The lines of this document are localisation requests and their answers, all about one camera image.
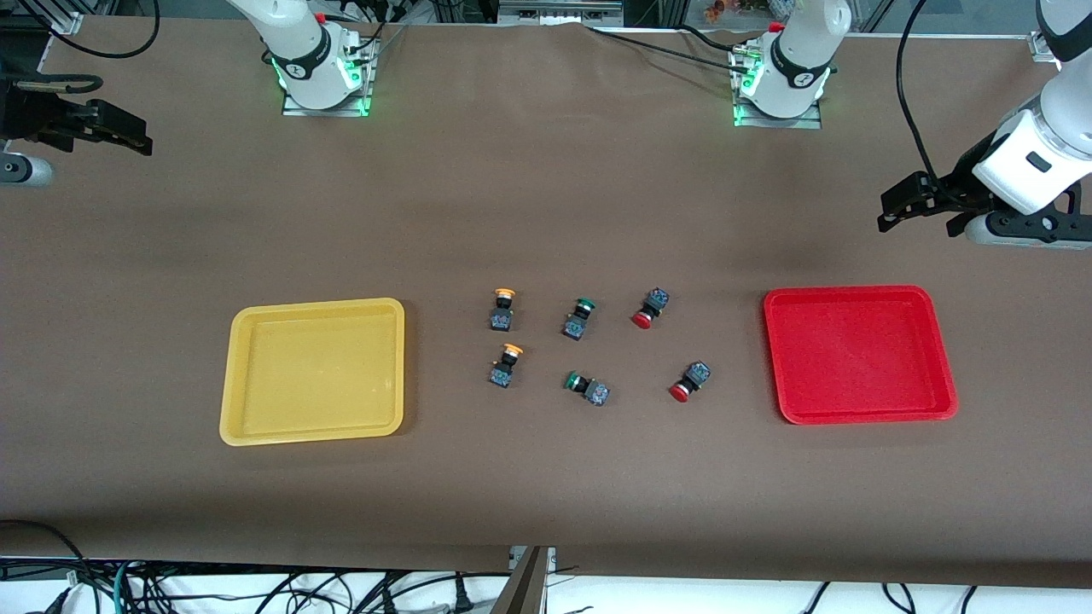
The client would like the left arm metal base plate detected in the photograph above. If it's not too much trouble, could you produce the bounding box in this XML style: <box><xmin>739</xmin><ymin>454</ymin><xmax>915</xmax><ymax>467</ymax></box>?
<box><xmin>732</xmin><ymin>44</ymin><xmax>825</xmax><ymax>130</ymax></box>

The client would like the green push button switch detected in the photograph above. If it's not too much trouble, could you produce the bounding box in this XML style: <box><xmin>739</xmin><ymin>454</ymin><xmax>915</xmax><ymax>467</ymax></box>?
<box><xmin>561</xmin><ymin>298</ymin><xmax>597</xmax><ymax>342</ymax></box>
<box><xmin>564</xmin><ymin>371</ymin><xmax>611</xmax><ymax>408</ymax></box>

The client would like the brown table cover sheet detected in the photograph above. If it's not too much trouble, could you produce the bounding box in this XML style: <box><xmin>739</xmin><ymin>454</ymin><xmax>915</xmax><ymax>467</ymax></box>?
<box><xmin>0</xmin><ymin>15</ymin><xmax>1092</xmax><ymax>589</ymax></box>

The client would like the metal table leg post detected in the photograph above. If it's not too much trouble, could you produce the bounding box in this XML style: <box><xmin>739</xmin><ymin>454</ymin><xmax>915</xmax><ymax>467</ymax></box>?
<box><xmin>489</xmin><ymin>546</ymin><xmax>557</xmax><ymax>614</ymax></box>

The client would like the aluminium frame profile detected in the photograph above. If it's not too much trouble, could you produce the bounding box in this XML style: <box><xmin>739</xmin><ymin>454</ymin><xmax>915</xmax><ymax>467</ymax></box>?
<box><xmin>498</xmin><ymin>0</ymin><xmax>625</xmax><ymax>27</ymax></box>

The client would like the red push button switch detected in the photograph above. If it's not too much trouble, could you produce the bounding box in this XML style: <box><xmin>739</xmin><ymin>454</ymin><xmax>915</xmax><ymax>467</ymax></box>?
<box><xmin>631</xmin><ymin>287</ymin><xmax>671</xmax><ymax>330</ymax></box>
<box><xmin>669</xmin><ymin>361</ymin><xmax>712</xmax><ymax>403</ymax></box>

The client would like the yellow plastic tray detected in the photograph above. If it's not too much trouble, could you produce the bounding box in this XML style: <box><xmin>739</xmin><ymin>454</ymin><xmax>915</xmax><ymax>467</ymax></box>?
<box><xmin>219</xmin><ymin>298</ymin><xmax>405</xmax><ymax>447</ymax></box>

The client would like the black cable across table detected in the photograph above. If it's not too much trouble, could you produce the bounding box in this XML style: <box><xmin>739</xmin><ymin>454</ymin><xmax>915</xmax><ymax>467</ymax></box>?
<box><xmin>587</xmin><ymin>24</ymin><xmax>753</xmax><ymax>67</ymax></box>

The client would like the black looped floor cable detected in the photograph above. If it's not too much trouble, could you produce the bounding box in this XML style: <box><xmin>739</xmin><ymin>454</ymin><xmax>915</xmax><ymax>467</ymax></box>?
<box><xmin>0</xmin><ymin>518</ymin><xmax>88</xmax><ymax>598</ymax></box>

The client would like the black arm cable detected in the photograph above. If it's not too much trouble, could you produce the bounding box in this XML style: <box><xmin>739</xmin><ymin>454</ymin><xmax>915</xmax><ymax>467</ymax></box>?
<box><xmin>896</xmin><ymin>0</ymin><xmax>941</xmax><ymax>187</ymax></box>
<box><xmin>47</xmin><ymin>0</ymin><xmax>163</xmax><ymax>61</ymax></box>

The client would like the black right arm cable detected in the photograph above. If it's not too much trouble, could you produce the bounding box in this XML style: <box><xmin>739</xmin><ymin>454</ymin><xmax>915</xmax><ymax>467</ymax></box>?
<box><xmin>47</xmin><ymin>0</ymin><xmax>163</xmax><ymax>61</ymax></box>

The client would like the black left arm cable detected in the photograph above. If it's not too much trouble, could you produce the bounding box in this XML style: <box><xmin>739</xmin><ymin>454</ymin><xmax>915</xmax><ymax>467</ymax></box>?
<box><xmin>896</xmin><ymin>0</ymin><xmax>941</xmax><ymax>187</ymax></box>

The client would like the red plastic tray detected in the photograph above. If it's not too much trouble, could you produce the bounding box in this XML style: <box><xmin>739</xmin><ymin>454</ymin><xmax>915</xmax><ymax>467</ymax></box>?
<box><xmin>764</xmin><ymin>286</ymin><xmax>959</xmax><ymax>425</ymax></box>

